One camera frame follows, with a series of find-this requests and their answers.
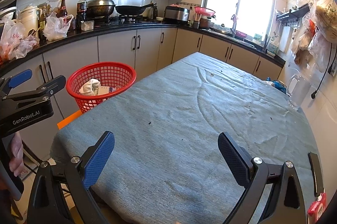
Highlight red mesh trash basket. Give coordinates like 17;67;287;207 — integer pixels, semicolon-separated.
66;62;136;113

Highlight left human hand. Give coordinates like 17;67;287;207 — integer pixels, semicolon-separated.
9;132;24;177

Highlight red small packet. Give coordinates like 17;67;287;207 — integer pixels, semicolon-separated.
307;193;327;224

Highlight black smartphone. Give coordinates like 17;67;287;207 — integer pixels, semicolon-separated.
308;152;324;197

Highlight white electric kettle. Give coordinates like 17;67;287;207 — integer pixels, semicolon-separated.
18;4;42;37

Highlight white plastic bag on counter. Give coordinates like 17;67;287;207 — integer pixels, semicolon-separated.
43;11;74;42

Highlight white crumpled cloth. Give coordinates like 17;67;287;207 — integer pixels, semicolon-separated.
79;78;101;96

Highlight blue white carton box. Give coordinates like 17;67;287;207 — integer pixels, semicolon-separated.
97;86;116;96

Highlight red-capped sauce bottle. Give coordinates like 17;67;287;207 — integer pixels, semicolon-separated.
56;0;67;18

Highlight dark soy sauce bottle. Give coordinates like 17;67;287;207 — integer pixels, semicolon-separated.
75;0;87;33

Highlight clear glass pitcher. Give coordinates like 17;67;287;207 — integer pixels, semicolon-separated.
286;74;311;110

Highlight blue plastic bag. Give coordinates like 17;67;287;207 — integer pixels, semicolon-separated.
266;77;287;94

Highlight steel wok with lid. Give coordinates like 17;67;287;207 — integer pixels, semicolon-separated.
86;0;115;18

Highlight black frying pan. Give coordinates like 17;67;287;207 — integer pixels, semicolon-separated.
115;3;155;16

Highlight hanging plastic bags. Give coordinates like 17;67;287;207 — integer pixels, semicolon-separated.
291;0;336;73

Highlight silver rice cooker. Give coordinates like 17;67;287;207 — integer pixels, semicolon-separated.
163;6;190;25

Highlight pink colander basket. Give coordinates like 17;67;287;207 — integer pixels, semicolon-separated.
195;6;215;17

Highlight black wall shelf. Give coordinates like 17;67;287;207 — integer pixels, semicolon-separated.
276;4;310;23

